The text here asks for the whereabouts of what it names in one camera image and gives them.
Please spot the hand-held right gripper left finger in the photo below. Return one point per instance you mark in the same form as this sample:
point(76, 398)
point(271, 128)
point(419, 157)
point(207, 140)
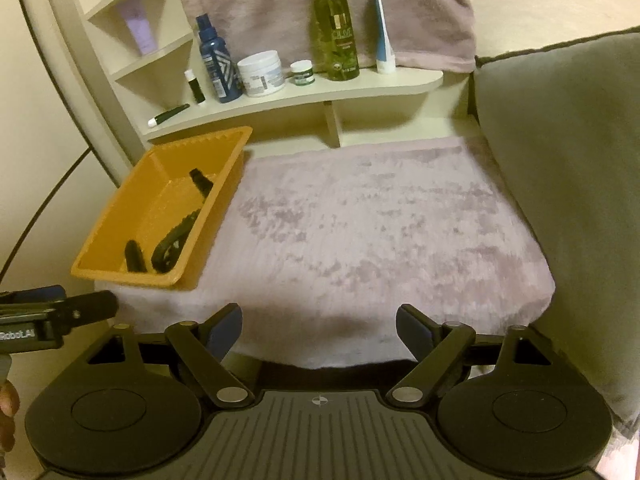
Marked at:
point(227, 330)

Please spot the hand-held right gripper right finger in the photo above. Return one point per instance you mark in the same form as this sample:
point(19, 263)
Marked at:
point(412, 330)

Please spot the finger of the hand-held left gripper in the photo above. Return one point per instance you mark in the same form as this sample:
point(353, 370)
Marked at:
point(90, 307)
point(35, 294)

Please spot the orange plastic tray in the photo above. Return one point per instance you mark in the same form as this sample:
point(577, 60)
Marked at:
point(150, 220)

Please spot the person's left hand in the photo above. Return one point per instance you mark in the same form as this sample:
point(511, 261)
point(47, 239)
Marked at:
point(7, 410)

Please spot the lavender fluffy towel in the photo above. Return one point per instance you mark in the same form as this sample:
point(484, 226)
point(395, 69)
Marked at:
point(375, 240)

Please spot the black tube with white cap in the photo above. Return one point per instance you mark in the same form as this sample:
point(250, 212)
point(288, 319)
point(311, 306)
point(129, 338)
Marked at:
point(170, 115)

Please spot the grey cushion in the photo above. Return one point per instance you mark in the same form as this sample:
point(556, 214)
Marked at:
point(580, 185)

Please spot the white curved panel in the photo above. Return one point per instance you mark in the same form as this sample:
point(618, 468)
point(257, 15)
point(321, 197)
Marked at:
point(75, 75)

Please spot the lip balm stick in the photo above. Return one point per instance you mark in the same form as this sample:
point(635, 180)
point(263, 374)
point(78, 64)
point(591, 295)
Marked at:
point(195, 90)

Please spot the cream wooden shelf unit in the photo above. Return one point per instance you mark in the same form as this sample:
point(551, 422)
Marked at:
point(310, 97)

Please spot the white cream jar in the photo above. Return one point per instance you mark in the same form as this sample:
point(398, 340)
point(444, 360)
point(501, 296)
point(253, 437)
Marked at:
point(262, 75)

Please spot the blue spray bottle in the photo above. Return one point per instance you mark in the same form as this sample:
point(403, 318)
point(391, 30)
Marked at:
point(217, 65)

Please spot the small green-label jar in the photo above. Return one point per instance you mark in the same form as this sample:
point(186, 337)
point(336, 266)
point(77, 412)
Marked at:
point(302, 74)

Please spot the purple tube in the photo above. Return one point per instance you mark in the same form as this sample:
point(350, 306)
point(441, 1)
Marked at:
point(140, 30)

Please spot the blue and white tube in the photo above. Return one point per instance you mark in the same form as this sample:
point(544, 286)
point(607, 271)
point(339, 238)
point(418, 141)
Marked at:
point(384, 35)

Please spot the green oil spray bottle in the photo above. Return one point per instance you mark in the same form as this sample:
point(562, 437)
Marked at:
point(336, 35)

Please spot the hanging pink towel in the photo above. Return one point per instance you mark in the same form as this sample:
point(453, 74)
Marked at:
point(310, 5)

